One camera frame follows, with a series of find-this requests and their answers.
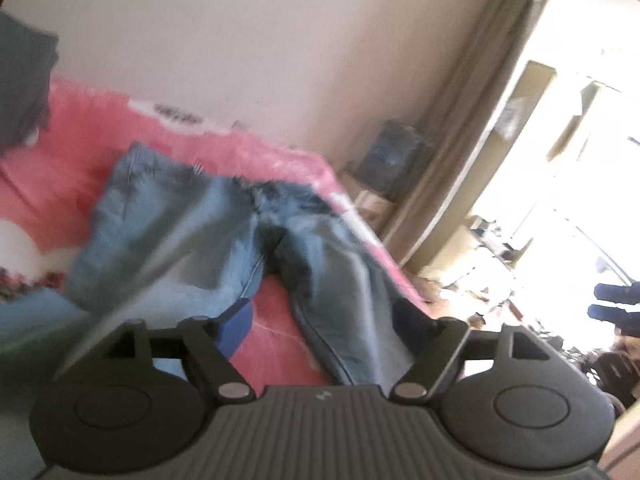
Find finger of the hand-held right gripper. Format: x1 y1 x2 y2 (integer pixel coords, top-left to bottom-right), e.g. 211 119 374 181
594 282 640 307
587 304 640 327

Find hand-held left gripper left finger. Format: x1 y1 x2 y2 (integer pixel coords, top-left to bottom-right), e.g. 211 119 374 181
100 299 256 403

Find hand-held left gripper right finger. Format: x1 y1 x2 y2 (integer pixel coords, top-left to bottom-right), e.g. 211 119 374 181
390 297 551 403

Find light blue denim jeans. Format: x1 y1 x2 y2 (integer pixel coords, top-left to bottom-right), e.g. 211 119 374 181
65 141 431 386

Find dark teal garment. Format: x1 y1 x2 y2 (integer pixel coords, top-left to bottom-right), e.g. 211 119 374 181
0 10 60 156

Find wheelchair with spoked wheel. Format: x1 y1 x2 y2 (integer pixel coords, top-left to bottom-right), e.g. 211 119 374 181
565 335 636 411

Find folding table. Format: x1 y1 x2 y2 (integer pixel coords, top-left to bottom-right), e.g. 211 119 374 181
450 212 536 281

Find dark box on nightstand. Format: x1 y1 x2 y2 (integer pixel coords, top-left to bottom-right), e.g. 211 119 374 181
357 120 433 198

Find beige curtain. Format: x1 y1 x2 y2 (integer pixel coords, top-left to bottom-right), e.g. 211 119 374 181
385 0 561 266

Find pink floral blanket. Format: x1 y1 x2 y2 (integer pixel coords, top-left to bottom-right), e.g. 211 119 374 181
0 77 436 386

